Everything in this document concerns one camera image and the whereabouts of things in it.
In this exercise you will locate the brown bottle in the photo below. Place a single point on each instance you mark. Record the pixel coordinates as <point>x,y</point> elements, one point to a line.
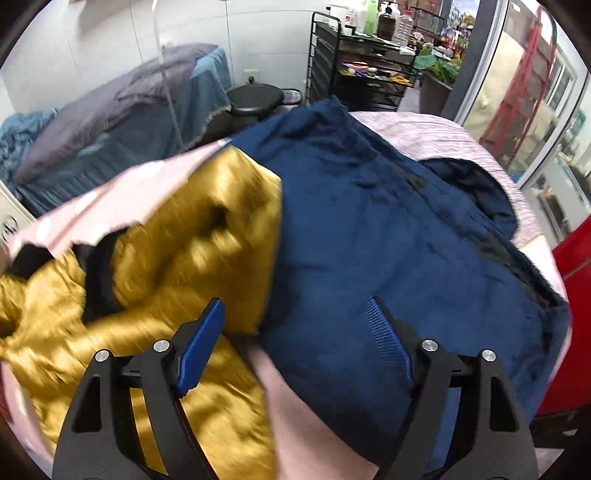
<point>388,23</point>

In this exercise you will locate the patterned fabric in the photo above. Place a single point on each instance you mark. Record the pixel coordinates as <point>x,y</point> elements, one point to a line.
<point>292,96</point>

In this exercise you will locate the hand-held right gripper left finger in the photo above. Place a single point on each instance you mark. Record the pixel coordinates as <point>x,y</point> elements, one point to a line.
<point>203,341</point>

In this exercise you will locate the gold satin jacket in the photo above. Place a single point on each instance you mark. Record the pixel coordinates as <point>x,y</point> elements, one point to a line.
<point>194,258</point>

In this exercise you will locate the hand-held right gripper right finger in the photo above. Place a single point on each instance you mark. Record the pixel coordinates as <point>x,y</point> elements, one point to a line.
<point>388,337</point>

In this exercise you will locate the white plastic container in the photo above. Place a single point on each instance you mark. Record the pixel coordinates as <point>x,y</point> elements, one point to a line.
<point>340,18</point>

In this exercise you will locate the navy blue fleece garment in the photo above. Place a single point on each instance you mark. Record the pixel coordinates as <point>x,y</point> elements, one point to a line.
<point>369,221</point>

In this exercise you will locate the white wall socket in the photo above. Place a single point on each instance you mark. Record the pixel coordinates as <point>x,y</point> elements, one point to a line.
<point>251,76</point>

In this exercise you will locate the glass sliding door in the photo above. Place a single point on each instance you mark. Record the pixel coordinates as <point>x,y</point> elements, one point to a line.
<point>489,69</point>

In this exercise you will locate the teal bed cover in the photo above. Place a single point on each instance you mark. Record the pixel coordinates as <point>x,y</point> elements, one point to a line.
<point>194,115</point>

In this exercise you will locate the red metal ladder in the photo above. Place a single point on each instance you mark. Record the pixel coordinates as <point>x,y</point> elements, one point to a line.
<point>517,92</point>

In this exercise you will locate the black round stool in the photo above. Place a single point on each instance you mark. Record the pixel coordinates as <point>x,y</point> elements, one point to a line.
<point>254,99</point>

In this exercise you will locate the grey duvet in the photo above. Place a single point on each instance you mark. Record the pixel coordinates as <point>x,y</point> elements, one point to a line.
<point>115,106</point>

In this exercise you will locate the clear plastic tube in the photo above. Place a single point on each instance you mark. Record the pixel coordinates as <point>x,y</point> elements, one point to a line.
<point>167,69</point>

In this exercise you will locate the black metal rack cart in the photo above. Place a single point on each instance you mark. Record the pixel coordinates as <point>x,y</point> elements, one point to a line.
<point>351,87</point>

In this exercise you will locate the potted green plant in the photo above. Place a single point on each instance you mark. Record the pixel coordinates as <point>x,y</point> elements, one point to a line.
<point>436,87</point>

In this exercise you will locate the green plastic bottle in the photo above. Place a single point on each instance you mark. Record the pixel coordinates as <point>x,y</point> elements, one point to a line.
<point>371,18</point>

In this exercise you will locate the white appliance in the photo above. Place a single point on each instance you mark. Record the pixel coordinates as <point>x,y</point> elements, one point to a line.
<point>14,221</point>

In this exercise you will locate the red cabinet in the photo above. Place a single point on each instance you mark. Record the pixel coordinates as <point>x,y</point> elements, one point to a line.
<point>570,300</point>

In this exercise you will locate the clear plastic bottle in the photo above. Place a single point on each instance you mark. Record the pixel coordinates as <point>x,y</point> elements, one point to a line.
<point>403,30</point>

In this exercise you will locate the shelf of colourful goods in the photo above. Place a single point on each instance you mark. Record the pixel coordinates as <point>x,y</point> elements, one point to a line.
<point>443,23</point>

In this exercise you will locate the blue quilted blanket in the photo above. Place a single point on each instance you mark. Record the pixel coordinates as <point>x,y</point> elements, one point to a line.
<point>23,138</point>

